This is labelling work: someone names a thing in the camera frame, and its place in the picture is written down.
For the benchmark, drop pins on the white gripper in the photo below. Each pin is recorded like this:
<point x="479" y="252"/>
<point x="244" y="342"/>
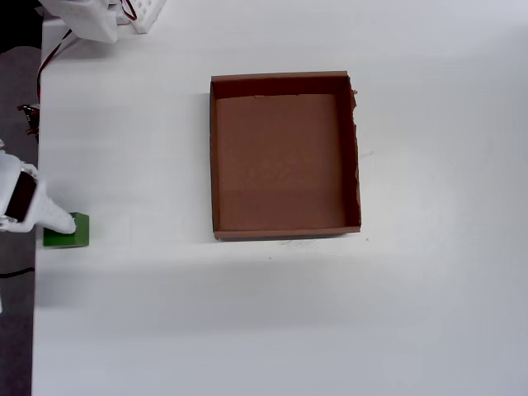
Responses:
<point x="55" y="217"/>

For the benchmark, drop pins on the green cube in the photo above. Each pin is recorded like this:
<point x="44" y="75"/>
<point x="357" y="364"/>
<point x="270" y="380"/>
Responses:
<point x="80" y="235"/>

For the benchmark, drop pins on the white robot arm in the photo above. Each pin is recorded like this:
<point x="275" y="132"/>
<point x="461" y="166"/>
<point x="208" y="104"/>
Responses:
<point x="90" y="20"/>

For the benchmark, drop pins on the brown cardboard box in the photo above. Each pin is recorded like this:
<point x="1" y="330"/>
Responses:
<point x="280" y="165"/>

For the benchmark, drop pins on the black clamp with red trigger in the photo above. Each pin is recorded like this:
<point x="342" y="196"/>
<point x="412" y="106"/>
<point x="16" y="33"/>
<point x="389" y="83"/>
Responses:
<point x="31" y="113"/>

